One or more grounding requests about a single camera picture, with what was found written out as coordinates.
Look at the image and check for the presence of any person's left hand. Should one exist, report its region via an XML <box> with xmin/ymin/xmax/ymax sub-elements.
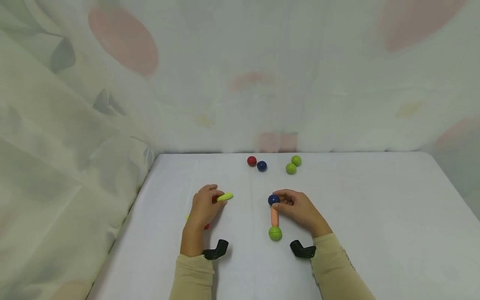
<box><xmin>184</xmin><ymin>184</ymin><xmax>228</xmax><ymax>235</ymax></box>

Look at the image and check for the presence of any person's right hand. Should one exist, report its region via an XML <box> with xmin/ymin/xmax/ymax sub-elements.
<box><xmin>272</xmin><ymin>189</ymin><xmax>333</xmax><ymax>239</ymax></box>

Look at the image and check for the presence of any person's right forearm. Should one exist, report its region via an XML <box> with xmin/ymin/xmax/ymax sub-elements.
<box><xmin>310</xmin><ymin>232</ymin><xmax>376</xmax><ymax>300</ymax></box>

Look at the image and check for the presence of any person's left forearm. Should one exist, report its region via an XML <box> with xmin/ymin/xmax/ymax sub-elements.
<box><xmin>169</xmin><ymin>227</ymin><xmax>216</xmax><ymax>300</ymax></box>

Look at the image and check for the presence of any black wrist band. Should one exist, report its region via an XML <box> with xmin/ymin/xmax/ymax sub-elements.
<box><xmin>202</xmin><ymin>239</ymin><xmax>229</xmax><ymax>261</ymax></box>
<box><xmin>289</xmin><ymin>240</ymin><xmax>317</xmax><ymax>259</ymax></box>

